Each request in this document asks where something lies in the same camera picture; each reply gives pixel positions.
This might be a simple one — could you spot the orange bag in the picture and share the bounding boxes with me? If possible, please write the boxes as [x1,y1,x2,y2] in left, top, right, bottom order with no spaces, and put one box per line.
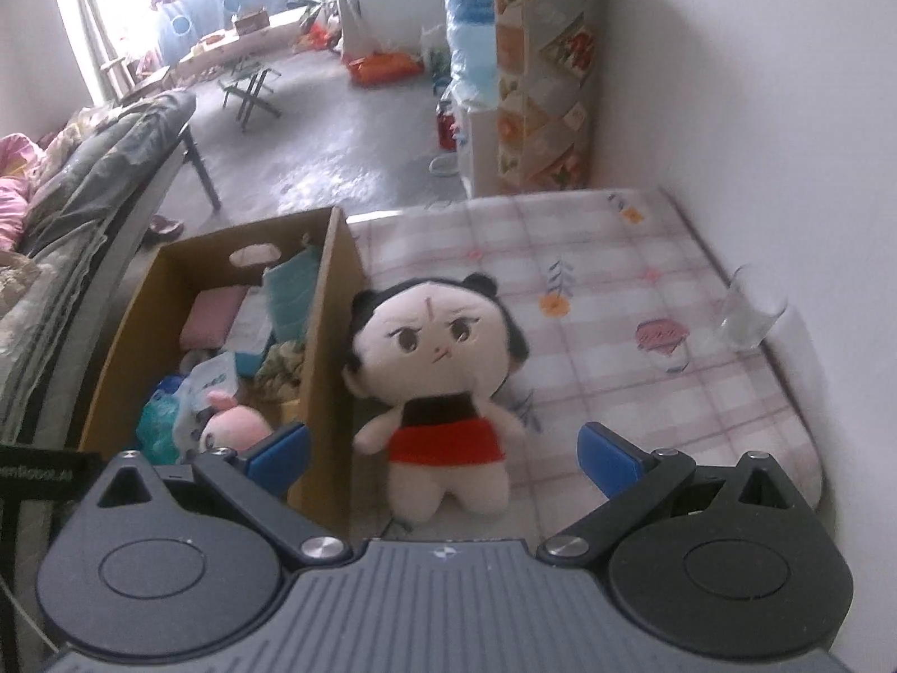
[348,52,425,85]

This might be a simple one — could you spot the light blue checked towel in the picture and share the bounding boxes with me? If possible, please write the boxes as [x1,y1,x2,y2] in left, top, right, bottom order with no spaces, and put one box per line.
[262,245,325,344]

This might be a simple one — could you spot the low wooden table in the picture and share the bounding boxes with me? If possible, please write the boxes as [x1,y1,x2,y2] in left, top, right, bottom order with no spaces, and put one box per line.
[175,10,309,78]

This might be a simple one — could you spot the black-haired plush doll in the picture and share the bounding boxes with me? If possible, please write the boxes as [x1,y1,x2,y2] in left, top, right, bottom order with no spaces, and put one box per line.
[341,272,534,523]

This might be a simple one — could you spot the blue plastic-wrapped packages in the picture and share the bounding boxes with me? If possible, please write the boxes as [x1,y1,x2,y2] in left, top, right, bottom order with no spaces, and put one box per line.
[445,0,506,109]

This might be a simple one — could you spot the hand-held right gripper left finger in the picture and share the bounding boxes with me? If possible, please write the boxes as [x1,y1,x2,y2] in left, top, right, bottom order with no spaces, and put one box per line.
[96,422,353,568]

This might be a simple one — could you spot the folding stool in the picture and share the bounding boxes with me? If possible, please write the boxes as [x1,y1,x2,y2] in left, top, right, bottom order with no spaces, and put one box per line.
[219,59,285,133]

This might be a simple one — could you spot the brown cardboard box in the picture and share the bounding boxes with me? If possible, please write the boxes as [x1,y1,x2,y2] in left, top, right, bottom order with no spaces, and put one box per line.
[77,206,369,530]

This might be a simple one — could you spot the blue white wipes packet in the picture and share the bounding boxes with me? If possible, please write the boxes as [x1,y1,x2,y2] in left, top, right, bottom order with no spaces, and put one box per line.
[136,352,239,467]

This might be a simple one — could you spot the checked floral mattress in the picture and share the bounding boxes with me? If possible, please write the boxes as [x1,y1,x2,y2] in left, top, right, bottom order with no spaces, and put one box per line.
[346,186,824,541]

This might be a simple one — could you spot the white cable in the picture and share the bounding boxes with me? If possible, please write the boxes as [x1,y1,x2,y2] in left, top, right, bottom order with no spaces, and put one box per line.
[3,564,57,653]

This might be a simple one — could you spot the pink plush animal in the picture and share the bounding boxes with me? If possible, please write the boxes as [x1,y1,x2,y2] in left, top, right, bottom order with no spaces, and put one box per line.
[198,393,278,455]

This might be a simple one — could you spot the bed with blankets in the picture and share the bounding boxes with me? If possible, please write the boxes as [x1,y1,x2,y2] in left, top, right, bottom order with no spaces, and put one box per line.
[0,105,225,450]

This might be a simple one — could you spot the clear drinking glass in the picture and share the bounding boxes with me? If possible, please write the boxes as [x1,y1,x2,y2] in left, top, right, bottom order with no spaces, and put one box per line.
[715,265,789,352]

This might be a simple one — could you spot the grey quilt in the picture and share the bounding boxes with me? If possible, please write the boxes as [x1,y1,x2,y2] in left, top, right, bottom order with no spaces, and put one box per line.
[28,87,197,282]

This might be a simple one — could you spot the printed fabric cabinet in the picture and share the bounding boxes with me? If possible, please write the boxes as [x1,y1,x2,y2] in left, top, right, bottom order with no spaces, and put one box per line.
[459,0,607,197]

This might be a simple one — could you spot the pink quilt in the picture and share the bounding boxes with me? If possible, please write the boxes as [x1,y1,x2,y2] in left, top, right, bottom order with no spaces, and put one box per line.
[0,133,52,253]

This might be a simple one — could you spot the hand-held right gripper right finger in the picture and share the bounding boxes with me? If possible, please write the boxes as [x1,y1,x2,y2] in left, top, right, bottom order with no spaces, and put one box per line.
[536,422,789,569]

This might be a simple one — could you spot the blue curtain with circles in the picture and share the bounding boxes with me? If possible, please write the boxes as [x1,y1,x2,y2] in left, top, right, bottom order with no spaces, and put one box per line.
[150,0,337,64]

